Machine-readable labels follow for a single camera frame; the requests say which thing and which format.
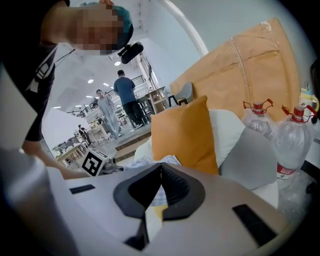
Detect black backpack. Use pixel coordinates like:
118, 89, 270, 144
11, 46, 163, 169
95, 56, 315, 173
309, 58, 320, 100

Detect grey chair black legs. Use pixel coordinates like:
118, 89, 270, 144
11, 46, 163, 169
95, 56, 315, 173
167, 81, 195, 108

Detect person's black printed t-shirt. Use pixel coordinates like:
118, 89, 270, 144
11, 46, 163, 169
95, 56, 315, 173
0, 0, 76, 142

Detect light wooden table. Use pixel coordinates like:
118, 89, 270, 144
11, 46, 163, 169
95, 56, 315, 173
144, 86, 169, 115
56, 144, 88, 167

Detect yellow teal drinking cup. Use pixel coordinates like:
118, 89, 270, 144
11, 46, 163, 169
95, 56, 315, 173
299, 81, 320, 118

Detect white desk black legs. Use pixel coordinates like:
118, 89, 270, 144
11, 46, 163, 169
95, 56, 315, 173
299, 109, 320, 176

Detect black head camera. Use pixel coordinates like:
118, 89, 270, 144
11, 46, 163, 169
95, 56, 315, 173
117, 41, 145, 65

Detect orange plastic-wrapped mattress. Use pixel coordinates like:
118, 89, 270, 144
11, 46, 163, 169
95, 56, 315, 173
169, 17, 305, 123

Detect large clear water bottle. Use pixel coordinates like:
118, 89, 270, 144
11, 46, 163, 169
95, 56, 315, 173
241, 98, 276, 141
273, 104, 319, 180

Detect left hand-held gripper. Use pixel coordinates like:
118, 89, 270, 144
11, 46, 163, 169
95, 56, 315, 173
81, 147, 125, 178

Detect wooden slatted step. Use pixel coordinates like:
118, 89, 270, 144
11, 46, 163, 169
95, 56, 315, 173
114, 134, 152, 163

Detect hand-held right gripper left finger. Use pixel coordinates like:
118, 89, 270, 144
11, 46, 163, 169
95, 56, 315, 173
46, 162, 163, 256

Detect teal head cap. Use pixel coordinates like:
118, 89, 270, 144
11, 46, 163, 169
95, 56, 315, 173
79, 1, 135, 49

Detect person's left forearm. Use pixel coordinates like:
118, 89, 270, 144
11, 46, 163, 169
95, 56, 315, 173
22, 139, 89, 181

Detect blue checked cloth shorts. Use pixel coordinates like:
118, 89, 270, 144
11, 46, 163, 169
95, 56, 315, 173
129, 154, 182, 207

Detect white round armchair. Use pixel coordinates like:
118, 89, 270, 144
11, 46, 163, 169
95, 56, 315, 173
134, 108, 280, 208

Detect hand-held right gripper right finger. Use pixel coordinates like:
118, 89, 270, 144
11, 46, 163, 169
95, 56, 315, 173
149, 162, 294, 256

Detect orange cushion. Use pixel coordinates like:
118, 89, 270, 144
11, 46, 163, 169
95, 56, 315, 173
150, 95, 220, 176

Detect person's head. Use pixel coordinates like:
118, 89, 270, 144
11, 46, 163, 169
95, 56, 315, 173
41, 0, 135, 56

